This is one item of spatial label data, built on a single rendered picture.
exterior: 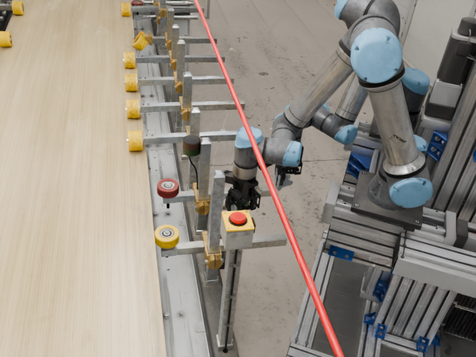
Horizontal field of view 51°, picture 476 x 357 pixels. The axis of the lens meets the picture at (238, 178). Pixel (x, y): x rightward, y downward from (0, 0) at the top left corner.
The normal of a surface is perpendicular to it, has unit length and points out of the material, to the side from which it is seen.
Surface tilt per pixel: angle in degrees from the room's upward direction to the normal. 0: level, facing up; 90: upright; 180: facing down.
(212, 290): 0
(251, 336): 0
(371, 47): 84
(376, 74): 83
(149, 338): 0
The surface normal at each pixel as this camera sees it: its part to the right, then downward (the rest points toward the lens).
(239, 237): 0.20, 0.61
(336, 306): 0.08, -0.79
